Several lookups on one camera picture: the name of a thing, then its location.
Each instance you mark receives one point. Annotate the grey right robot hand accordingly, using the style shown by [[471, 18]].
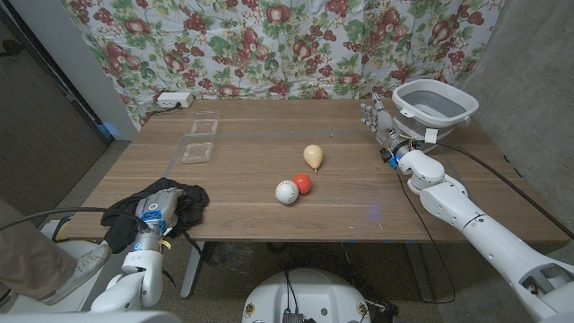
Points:
[[385, 130]]

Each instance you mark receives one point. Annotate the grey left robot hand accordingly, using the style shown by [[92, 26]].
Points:
[[157, 211]]

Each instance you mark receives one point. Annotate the black shorts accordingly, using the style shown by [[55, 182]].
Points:
[[193, 206]]

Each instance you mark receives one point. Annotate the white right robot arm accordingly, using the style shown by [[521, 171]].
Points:
[[453, 211]]

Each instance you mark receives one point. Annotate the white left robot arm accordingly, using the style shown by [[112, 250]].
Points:
[[139, 282]]

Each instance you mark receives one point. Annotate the clear plastic clamshell container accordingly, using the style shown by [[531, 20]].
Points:
[[197, 152]]

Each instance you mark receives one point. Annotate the red ball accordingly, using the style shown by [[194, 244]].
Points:
[[304, 183]]

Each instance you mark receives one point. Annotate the white baseball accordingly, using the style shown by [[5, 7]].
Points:
[[287, 192]]

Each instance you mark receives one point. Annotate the white grey collapsible tub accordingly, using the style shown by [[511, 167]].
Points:
[[430, 103]]

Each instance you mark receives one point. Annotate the table leg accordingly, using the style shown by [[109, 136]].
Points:
[[190, 273], [419, 269]]

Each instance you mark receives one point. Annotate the beige toy pear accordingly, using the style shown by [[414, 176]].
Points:
[[313, 155]]

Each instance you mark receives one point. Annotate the grey sneaker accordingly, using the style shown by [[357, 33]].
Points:
[[85, 269]]

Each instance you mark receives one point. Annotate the grey tape strip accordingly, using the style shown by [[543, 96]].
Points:
[[291, 133]]

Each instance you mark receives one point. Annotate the black yellow rimmed object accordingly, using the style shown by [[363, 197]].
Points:
[[60, 229]]

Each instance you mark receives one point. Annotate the white power strip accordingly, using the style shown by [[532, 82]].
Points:
[[175, 99]]

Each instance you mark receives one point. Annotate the person leg in brown trousers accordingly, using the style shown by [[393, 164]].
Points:
[[31, 255]]

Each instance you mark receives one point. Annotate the floral fruit print backdrop cloth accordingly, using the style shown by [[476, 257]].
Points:
[[269, 45]]

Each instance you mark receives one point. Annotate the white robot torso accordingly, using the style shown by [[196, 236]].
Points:
[[314, 296]]

